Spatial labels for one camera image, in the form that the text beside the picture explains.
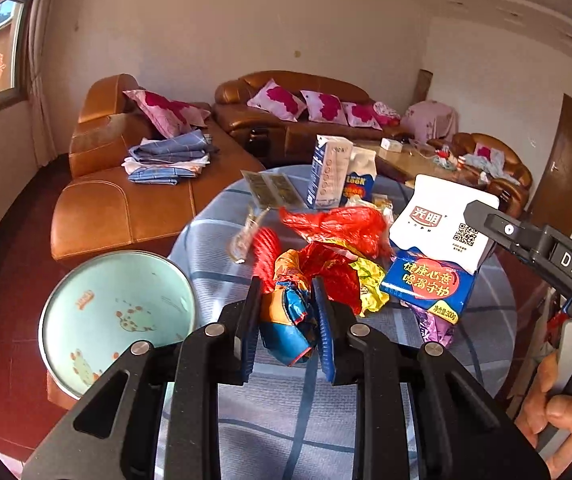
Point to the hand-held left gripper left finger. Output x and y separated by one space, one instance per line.
248 330

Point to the tall white blue milk carton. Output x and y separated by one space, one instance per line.
327 175

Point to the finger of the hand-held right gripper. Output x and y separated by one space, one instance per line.
508 230

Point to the pink floral pillow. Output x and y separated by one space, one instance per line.
278 99
323 107
361 116
165 110

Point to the brown wooden door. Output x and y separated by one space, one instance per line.
566 170

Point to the small white box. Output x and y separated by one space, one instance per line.
391 145

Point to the brown leather chaise sofa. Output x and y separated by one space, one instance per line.
115 210

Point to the red plastic bag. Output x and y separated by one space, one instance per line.
341 227

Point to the beige curtain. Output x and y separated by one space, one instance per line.
43 85

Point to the blue white gable-top carton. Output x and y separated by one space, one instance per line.
361 180
431 245

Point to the person's right hand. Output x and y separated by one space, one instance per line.
563 412

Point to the wooden coffee table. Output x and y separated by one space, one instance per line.
411 165

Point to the red foam net sleeve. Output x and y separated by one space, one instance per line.
266 255

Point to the blue plaid tablecloth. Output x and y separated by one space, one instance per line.
291 420

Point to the round pink cushion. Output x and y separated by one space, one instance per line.
387 112

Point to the light green cartoon-print bin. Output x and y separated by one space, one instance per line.
115 300

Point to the clear plastic wrapper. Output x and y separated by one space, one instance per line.
246 237

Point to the red yellow foil wrapper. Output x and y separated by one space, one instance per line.
341 272

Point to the pink cloth-covered chair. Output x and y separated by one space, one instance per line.
431 120

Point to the brown board against wall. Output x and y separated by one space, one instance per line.
422 87

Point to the blue orange wrapper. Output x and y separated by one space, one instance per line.
286 325

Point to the folded blue plaid cloth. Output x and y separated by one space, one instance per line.
175 147

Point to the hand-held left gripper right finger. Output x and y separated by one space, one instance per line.
325 330

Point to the brown leather armchair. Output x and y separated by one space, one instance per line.
508 185

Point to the purple foil wrapper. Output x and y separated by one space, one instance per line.
433 327

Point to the brown leather long sofa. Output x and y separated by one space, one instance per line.
246 120

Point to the crumpled blue pink clothes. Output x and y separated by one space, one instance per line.
488 160

